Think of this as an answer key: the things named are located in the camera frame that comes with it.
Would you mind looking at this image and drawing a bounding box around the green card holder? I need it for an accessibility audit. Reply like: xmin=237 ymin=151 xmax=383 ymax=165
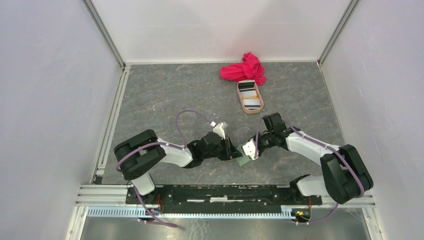
xmin=234 ymin=145 xmax=251 ymax=167

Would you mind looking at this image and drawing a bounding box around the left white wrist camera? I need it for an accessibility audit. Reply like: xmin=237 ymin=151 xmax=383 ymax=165
xmin=209 ymin=121 xmax=228 ymax=140

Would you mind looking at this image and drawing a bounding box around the red cloth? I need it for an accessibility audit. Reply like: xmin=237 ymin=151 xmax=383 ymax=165
xmin=219 ymin=52 xmax=267 ymax=86

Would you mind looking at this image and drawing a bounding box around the printed card in tray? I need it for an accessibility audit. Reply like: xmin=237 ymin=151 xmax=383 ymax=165
xmin=240 ymin=90 xmax=259 ymax=99

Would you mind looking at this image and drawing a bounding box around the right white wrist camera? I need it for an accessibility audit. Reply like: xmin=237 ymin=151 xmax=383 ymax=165
xmin=241 ymin=138 xmax=259 ymax=161

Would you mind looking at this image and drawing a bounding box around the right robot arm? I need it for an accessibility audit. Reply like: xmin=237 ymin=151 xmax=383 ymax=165
xmin=252 ymin=112 xmax=374 ymax=205

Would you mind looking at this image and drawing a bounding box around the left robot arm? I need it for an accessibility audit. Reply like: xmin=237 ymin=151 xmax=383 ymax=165
xmin=113 ymin=129 xmax=243 ymax=204

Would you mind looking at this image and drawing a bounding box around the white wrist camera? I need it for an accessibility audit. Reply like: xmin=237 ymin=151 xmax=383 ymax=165
xmin=241 ymin=138 xmax=259 ymax=161
xmin=209 ymin=121 xmax=228 ymax=140

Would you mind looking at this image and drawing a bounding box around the pink oval tray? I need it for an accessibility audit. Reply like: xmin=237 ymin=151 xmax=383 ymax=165
xmin=237 ymin=80 xmax=264 ymax=115

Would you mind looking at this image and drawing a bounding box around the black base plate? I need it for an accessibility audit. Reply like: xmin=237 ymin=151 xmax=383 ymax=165
xmin=142 ymin=184 xmax=323 ymax=214

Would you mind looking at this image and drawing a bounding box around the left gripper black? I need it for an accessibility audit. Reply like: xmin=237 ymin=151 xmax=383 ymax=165
xmin=202 ymin=135 xmax=243 ymax=161

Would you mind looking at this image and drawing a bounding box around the white slotted cable duct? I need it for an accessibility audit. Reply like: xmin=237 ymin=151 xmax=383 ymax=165
xmin=87 ymin=206 xmax=295 ymax=220

